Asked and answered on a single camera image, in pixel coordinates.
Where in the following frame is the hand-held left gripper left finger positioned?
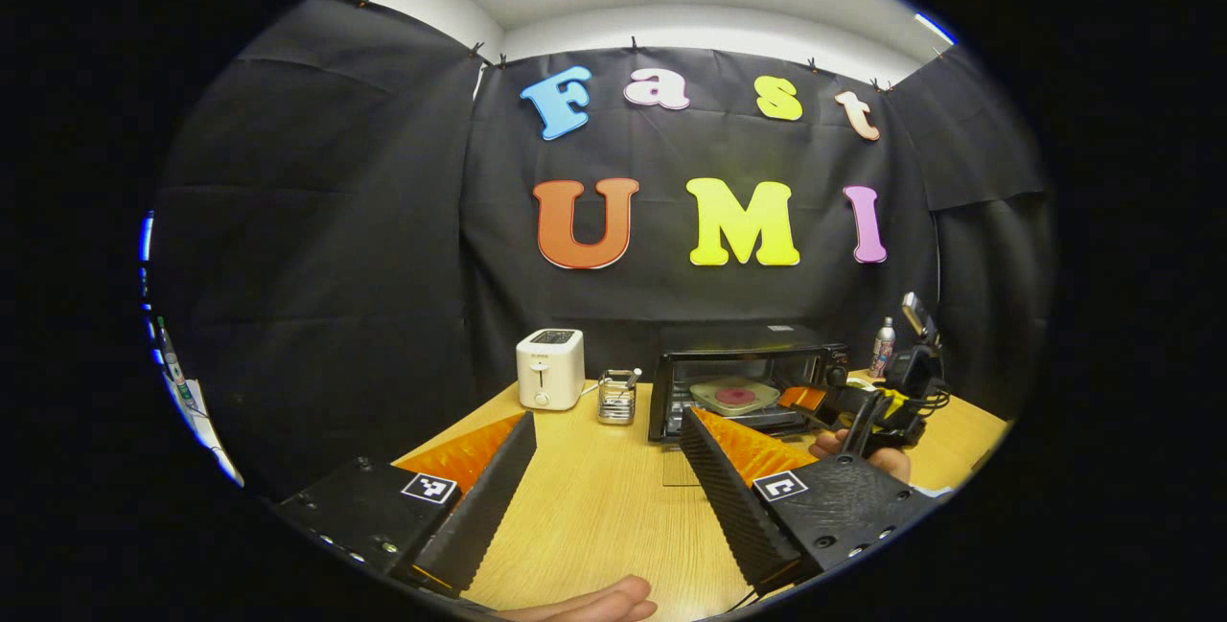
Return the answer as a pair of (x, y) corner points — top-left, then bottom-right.
(273, 411), (538, 599)

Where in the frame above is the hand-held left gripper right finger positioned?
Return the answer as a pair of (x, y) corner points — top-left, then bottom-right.
(679, 406), (945, 597)

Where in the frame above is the black electric oven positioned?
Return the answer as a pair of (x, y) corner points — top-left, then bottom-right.
(648, 323), (852, 487)

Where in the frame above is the pale square plate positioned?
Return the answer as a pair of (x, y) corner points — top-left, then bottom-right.
(689, 376), (781, 417)

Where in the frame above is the silver spray bottle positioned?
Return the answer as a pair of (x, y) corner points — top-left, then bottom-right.
(869, 317), (897, 379)

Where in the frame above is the white toaster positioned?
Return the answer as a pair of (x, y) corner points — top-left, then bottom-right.
(516, 329), (586, 411)

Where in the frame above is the black backdrop cloth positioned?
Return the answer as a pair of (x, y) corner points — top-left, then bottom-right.
(149, 0), (1055, 498)

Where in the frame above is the small ceiling light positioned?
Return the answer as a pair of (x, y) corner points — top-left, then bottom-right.
(913, 12), (958, 46)

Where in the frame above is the wire mesh utensil holder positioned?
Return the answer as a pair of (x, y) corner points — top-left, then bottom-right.
(597, 369), (641, 426)

